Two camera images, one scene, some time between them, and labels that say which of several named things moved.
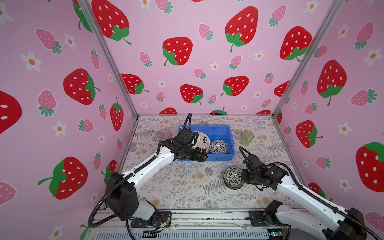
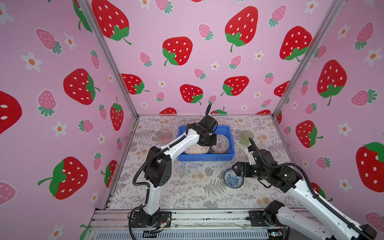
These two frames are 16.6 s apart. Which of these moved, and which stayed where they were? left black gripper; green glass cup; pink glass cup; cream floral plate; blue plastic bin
Moved: cream floral plate; left black gripper
Stayed: blue plastic bin; pink glass cup; green glass cup
